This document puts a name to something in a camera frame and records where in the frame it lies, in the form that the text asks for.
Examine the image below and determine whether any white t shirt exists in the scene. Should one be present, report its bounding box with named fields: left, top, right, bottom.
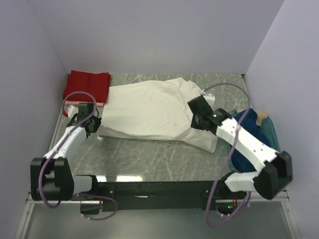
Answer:
left=98, top=77, right=218, bottom=153

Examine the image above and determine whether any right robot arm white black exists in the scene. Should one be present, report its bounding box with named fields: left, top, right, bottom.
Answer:
left=187, top=96, right=293, bottom=200

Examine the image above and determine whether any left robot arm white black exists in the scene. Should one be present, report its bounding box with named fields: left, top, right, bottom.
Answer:
left=30, top=103, right=101, bottom=202

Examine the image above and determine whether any folded pink t shirt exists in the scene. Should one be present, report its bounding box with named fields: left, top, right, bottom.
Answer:
left=65, top=101, right=105, bottom=107

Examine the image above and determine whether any folded red t shirt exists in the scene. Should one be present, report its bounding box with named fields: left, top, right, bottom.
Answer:
left=63, top=70, right=111, bottom=103

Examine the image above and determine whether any beige t shirt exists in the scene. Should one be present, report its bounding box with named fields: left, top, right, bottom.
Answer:
left=245, top=108, right=268, bottom=126

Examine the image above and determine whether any blue t shirt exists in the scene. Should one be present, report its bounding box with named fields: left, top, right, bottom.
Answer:
left=231, top=118, right=270, bottom=173

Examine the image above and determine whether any teal plastic basket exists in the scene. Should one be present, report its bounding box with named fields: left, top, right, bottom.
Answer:
left=229, top=116, right=280, bottom=172

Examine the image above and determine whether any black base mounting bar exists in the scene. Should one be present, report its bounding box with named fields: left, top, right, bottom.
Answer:
left=79, top=181, right=240, bottom=215

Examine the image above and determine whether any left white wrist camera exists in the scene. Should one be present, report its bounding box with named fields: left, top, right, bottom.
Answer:
left=62, top=105, right=78, bottom=118

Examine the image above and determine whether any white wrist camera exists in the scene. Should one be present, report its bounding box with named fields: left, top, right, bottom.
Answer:
left=201, top=92, right=215, bottom=107
left=62, top=105, right=78, bottom=118

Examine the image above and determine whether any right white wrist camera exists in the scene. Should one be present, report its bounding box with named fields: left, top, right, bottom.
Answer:
left=201, top=92, right=215, bottom=107

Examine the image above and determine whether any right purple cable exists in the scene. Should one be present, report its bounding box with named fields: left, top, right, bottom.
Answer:
left=201, top=83, right=252, bottom=228

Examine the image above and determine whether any purple cable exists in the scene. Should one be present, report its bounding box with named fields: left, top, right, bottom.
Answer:
left=201, top=83, right=252, bottom=228
left=37, top=91, right=118, bottom=222

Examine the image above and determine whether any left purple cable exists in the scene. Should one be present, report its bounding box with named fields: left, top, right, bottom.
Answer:
left=37, top=91, right=118, bottom=222

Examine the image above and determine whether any aluminium frame rail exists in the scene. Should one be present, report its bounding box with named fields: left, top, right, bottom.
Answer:
left=24, top=189, right=291, bottom=204

